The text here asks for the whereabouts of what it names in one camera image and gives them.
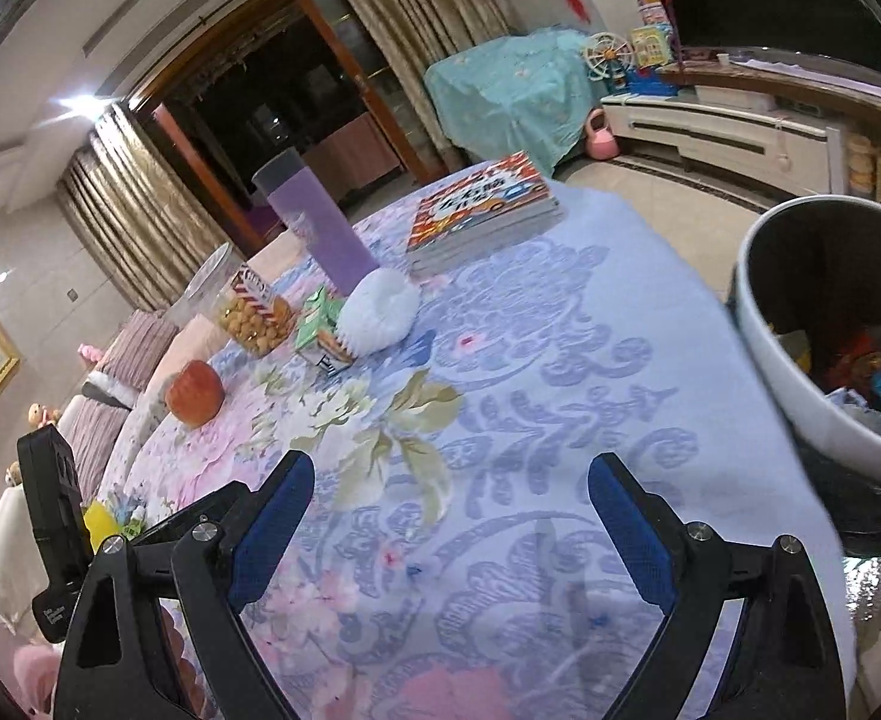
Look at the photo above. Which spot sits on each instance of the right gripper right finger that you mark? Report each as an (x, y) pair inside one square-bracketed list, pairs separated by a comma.
[(783, 661)]

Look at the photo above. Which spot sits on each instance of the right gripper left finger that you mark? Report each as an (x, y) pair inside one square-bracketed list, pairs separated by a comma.
[(213, 559)]

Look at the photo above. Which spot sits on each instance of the yellow snack wrapper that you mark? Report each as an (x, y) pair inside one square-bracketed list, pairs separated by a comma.
[(102, 525)]

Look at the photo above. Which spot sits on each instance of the green milk carton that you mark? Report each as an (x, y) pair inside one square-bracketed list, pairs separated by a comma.
[(315, 338)]

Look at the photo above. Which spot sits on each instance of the white foam fruit net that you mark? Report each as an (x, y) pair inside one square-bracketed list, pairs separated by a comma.
[(380, 312)]

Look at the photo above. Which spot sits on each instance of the round black trash bin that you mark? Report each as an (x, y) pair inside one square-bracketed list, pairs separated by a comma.
[(805, 297)]

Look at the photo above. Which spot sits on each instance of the silver foil mat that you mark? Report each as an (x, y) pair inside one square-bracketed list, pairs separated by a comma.
[(863, 598)]

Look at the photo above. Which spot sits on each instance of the red apple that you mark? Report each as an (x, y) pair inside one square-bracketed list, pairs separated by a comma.
[(195, 395)]

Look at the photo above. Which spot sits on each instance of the clear cookie jar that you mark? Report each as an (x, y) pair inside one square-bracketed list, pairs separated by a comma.
[(236, 299)]

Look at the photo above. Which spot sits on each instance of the beige curtain left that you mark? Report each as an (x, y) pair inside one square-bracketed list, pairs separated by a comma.
[(137, 218)]

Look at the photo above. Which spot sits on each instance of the floral tablecloth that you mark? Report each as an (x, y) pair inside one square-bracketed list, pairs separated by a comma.
[(451, 564)]

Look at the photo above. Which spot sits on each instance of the purple tumbler with lid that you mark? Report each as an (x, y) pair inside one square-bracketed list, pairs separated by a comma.
[(301, 202)]

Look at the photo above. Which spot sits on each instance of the white TV cabinet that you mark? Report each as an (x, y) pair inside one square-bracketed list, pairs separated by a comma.
[(793, 130)]

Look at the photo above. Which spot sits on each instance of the pink kettlebell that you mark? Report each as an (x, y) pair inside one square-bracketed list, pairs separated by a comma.
[(600, 143)]

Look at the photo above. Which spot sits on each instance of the teal cloth covered furniture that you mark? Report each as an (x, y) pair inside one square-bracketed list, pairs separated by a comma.
[(527, 93)]

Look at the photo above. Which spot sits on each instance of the ferris wheel toy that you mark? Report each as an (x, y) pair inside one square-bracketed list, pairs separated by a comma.
[(609, 59)]

